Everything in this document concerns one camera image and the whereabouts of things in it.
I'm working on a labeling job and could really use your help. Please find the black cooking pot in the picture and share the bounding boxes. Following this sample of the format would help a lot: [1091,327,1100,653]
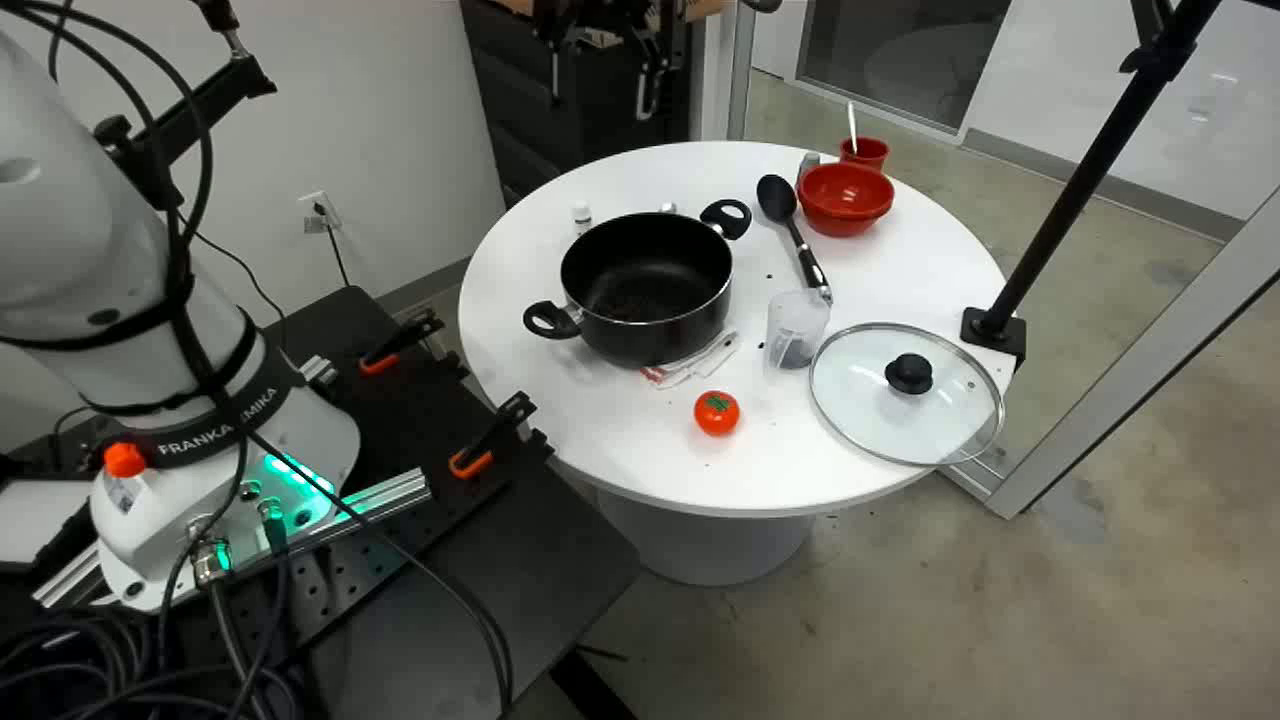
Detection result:
[522,201,752,370]

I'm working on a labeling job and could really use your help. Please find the black perforated robot base table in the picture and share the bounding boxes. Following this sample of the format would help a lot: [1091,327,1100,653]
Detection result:
[0,286,645,720]

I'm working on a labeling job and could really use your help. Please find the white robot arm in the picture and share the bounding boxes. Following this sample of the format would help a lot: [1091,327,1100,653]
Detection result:
[0,37,361,611]

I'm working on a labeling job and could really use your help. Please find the glass pot lid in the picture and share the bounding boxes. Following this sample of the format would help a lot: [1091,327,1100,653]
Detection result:
[809,320,1004,469]

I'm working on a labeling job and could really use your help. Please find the red white straw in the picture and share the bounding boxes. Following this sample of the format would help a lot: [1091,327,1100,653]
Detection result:
[641,333,738,393]

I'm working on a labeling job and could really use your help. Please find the round white table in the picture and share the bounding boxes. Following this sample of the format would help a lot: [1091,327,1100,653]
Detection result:
[456,137,1019,590]

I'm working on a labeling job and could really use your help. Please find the orange toy tomato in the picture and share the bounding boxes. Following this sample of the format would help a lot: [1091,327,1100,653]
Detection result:
[692,393,738,437]

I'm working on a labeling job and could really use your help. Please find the black ladle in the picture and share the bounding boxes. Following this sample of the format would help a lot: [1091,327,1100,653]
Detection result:
[755,173,833,301]

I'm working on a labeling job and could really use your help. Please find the red bowl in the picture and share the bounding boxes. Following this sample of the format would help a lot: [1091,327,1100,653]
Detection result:
[799,164,897,235]

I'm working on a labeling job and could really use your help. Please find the red mug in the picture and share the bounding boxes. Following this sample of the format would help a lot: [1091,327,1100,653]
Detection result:
[841,137,886,173]

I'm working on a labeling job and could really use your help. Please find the black tripod stand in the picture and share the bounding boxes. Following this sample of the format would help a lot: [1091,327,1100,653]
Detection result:
[959,0,1218,362]

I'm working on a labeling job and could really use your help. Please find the orange handled clamp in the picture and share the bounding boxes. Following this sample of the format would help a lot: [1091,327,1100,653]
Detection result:
[354,311,444,376]
[448,393,537,485]

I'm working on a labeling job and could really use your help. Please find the black cable bundle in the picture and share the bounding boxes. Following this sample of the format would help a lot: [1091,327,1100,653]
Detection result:
[0,505,517,720]

